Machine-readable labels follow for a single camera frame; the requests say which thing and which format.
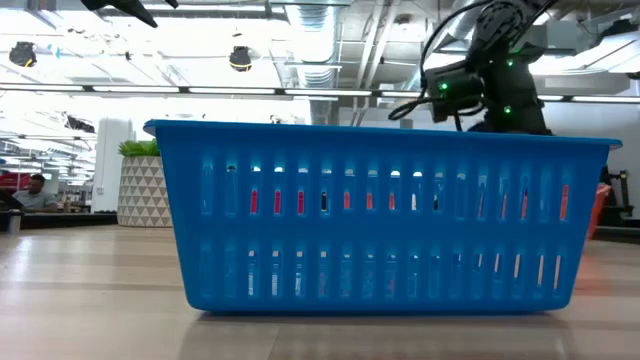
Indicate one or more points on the straight silver ceiling duct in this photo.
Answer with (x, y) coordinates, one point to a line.
(315, 50)

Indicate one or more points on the black background table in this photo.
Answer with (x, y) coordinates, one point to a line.
(65, 220)

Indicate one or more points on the triangle patterned planter pot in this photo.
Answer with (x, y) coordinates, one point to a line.
(142, 195)

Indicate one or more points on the person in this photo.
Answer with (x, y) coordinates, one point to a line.
(35, 197)

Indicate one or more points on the slanted silver ceiling duct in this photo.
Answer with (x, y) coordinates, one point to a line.
(452, 30)

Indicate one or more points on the green potted plant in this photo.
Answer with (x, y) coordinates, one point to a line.
(140, 148)

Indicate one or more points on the large blue slotted plastic basket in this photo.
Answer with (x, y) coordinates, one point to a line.
(380, 145)

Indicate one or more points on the orange slotted plastic basket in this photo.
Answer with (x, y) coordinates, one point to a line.
(599, 210)

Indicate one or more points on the white room pillar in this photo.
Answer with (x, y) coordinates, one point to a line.
(112, 160)

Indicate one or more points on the linear ceiling light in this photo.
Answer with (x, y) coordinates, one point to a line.
(135, 89)
(552, 97)
(230, 90)
(327, 92)
(40, 88)
(605, 99)
(400, 94)

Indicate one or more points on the silver cup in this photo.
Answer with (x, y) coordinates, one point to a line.
(14, 222)

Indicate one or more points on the grey wall vent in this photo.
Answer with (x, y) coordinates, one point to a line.
(406, 123)

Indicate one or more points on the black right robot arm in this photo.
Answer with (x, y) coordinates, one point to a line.
(500, 25)

